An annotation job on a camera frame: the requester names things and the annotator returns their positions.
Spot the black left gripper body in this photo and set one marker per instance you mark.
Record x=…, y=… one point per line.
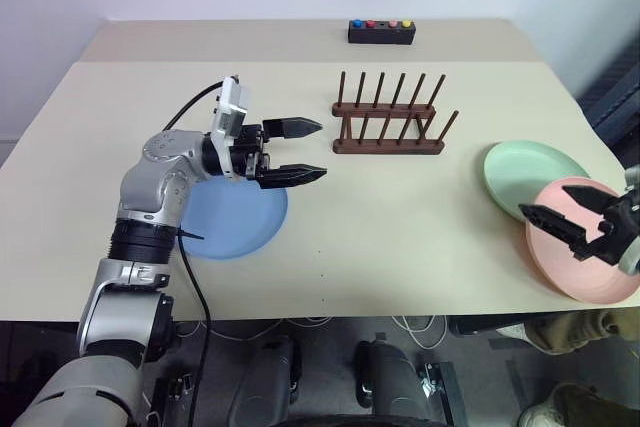
x=250, y=149

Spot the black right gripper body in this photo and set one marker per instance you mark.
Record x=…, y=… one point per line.
x=620, y=232

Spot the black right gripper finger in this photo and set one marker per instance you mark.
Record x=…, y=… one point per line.
x=552, y=227
x=587, y=198

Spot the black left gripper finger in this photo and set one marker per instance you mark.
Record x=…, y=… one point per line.
x=295, y=177
x=292, y=128

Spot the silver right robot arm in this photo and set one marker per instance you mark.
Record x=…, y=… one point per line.
x=631, y=263

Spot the brown wooden dish rack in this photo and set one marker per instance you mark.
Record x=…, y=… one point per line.
x=385, y=148

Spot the pink plate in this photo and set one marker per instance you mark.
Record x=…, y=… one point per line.
x=565, y=272

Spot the green plate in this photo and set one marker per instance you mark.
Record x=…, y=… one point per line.
x=520, y=172

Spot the blue plate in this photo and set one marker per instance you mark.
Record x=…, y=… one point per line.
x=235, y=222

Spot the tan shoe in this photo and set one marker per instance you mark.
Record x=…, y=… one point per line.
x=570, y=332
x=570, y=407

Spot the dark ribbed chair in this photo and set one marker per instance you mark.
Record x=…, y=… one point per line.
x=615, y=89

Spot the black button box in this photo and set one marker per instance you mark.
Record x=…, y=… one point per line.
x=380, y=36

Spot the dark rounded robot foot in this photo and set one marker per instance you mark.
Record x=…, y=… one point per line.
x=390, y=377
x=270, y=377

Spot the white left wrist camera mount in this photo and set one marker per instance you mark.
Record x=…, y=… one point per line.
x=232, y=107

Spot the black metal frame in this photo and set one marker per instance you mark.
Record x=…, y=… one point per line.
x=447, y=392

